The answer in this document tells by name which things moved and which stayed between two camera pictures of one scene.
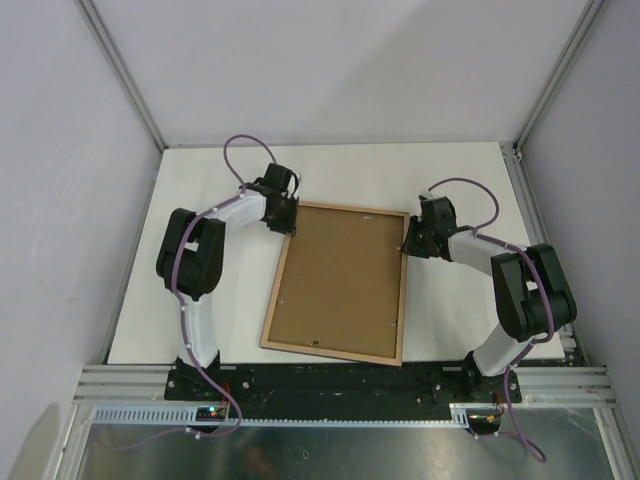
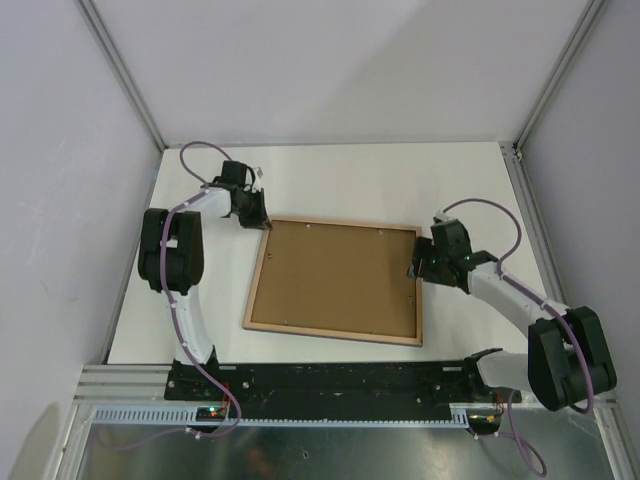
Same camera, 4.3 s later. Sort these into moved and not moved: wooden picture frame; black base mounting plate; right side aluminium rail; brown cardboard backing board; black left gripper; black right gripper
Moved: black left gripper; brown cardboard backing board; black right gripper; wooden picture frame
Not moved: black base mounting plate; right side aluminium rail
